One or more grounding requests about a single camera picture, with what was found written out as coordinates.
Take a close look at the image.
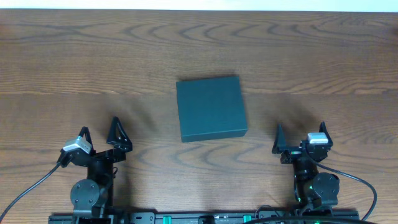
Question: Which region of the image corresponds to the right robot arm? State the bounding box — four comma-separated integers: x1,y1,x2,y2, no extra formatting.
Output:
272,122,340,210

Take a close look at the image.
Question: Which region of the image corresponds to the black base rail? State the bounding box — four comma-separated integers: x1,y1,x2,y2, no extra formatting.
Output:
48,210,360,224

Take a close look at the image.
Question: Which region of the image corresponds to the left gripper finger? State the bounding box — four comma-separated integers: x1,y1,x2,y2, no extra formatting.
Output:
77,126,93,152
106,116,132,152

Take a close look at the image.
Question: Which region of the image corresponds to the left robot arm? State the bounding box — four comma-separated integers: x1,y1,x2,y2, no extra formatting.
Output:
49,116,132,224

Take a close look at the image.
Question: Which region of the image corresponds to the black gift box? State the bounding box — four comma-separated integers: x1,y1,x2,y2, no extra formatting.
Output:
176,76,248,142

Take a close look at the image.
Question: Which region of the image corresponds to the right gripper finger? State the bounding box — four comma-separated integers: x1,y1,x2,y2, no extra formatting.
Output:
272,124,287,154
319,121,333,148

